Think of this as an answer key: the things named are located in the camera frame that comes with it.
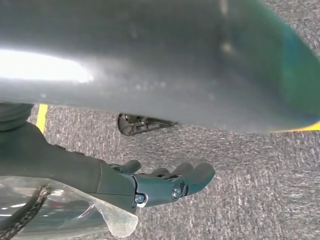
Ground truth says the clear plastic wrist guard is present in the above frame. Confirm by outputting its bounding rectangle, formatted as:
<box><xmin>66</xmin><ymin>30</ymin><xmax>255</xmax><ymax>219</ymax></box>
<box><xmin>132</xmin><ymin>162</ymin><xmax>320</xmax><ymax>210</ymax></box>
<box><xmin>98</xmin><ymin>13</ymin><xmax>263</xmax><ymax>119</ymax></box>
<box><xmin>0</xmin><ymin>175</ymin><xmax>139</xmax><ymax>240</ymax></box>

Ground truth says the shiny dark metal object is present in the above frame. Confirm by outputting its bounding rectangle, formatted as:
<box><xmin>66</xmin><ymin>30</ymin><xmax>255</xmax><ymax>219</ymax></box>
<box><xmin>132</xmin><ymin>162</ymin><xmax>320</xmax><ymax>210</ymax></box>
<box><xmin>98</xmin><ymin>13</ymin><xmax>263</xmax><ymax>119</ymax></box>
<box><xmin>117</xmin><ymin>113</ymin><xmax>178</xmax><ymax>137</ymax></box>

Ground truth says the braided black cable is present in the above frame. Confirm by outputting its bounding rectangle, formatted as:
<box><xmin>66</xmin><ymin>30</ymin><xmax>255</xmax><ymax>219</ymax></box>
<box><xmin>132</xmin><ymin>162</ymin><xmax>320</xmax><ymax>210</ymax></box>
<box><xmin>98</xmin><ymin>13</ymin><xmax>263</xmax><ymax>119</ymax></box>
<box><xmin>0</xmin><ymin>185</ymin><xmax>52</xmax><ymax>240</ymax></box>

